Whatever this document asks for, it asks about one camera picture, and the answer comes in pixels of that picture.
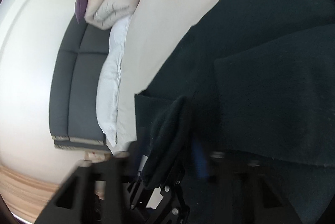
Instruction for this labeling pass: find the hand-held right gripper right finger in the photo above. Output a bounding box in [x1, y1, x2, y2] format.
[192, 140, 301, 224]

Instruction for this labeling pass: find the dark green knit garment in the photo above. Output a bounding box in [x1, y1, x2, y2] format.
[134, 0, 335, 224]

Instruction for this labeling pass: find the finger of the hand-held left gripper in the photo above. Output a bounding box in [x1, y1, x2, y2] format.
[126, 174, 149, 212]
[154, 177, 191, 224]

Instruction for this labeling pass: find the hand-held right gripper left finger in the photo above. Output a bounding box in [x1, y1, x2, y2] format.
[35, 151, 132, 224]

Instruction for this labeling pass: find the bed with beige sheet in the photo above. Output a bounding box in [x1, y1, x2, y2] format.
[115, 0, 296, 154]

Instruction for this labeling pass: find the grey padded headboard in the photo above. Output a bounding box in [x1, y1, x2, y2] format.
[50, 16, 110, 152]

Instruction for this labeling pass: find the white pillow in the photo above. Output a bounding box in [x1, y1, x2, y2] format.
[96, 15, 133, 147]

